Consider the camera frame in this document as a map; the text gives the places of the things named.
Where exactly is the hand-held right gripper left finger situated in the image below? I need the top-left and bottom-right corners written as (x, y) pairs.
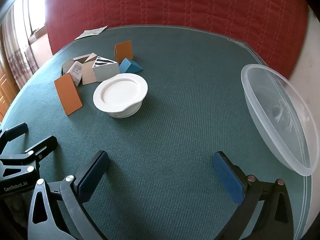
top-left (27, 151), bottom-right (110, 240)

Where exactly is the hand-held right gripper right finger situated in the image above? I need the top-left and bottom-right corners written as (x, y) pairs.
top-left (212, 151), bottom-right (294, 240)

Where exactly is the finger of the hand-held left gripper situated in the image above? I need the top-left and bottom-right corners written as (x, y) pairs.
top-left (0, 122), bottom-right (28, 153)
top-left (0, 135), bottom-right (58, 180)

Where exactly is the orange wedge block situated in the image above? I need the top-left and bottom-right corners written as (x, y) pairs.
top-left (114, 40), bottom-right (134, 60)
top-left (54, 73), bottom-right (83, 116)

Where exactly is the clear plastic bowl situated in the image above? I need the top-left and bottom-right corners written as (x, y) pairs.
top-left (240, 64), bottom-right (316, 176)

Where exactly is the white power adapter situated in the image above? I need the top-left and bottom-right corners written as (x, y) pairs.
top-left (68, 60), bottom-right (83, 87)

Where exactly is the beige wooden block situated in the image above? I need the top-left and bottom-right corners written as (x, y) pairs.
top-left (82, 61), bottom-right (97, 85)

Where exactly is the white plate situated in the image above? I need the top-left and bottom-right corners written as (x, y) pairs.
top-left (93, 73), bottom-right (148, 118)

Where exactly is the grey zebra striped wedge block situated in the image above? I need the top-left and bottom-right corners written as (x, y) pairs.
top-left (92, 56), bottom-right (120, 82)

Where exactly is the blue wedge block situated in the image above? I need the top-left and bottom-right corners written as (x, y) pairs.
top-left (119, 58), bottom-right (143, 74)

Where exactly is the wooden door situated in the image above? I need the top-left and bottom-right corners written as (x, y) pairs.
top-left (0, 62), bottom-right (19, 117)

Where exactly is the green table mat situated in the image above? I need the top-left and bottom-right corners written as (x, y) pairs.
top-left (0, 25), bottom-right (313, 240)

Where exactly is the patterned curtain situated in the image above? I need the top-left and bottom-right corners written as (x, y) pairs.
top-left (0, 0), bottom-right (54, 93)

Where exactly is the window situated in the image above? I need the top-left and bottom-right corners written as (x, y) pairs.
top-left (25, 0), bottom-right (50, 38)

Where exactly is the white paper leaflet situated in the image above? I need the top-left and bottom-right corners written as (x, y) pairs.
top-left (74, 26), bottom-right (108, 41)

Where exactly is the red quilted blanket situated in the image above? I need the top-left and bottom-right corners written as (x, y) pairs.
top-left (46, 0), bottom-right (310, 77)

